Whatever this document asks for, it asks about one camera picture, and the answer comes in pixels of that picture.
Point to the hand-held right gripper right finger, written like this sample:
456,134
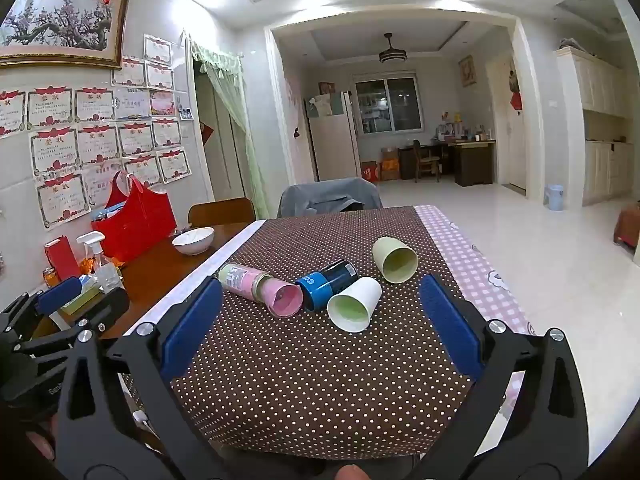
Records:
450,332

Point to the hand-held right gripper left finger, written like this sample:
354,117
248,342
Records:
192,332

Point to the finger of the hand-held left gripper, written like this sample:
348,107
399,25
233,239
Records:
102,307
60,294

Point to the pink cup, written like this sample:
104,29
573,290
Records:
265,292

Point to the pale green cup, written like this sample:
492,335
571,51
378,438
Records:
395,257

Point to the white cup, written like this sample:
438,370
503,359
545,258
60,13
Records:
357,305

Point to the blue cup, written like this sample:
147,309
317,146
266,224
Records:
325,282

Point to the person's left hand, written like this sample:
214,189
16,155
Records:
42,445

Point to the yellow green box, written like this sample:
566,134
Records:
82,300

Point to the clear spray bottle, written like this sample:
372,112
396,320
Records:
102,262

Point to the pink checked tablecloth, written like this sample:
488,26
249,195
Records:
480,280

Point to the red bag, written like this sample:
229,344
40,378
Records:
140,225

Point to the white bowl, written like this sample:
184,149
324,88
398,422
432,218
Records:
193,241

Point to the brown polka dot tablecloth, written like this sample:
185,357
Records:
310,380

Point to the light blue bin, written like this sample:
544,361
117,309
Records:
555,197

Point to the dark wooden desk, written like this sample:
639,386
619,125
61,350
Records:
472,162

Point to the dark wooden chair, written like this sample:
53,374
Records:
425,160

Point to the brown cardboard box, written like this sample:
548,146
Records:
390,166

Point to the red cardboard box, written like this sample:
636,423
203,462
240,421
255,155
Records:
370,171

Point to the grey jacket on chair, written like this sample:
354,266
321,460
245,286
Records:
325,195

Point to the green lace curtain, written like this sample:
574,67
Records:
247,150

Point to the white door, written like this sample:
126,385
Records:
507,150

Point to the reddish brown furniture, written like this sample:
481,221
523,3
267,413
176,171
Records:
629,230

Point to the white refrigerator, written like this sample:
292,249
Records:
332,145

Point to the window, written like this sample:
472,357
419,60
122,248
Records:
390,105

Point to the white tall cabinet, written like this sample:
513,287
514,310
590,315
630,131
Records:
600,110

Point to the framed blossom painting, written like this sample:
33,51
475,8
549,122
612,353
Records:
60,25

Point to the ceiling fan light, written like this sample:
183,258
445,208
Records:
393,55

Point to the group of wall certificates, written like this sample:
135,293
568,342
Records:
100,140

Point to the small framed wall picture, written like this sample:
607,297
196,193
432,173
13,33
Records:
466,70

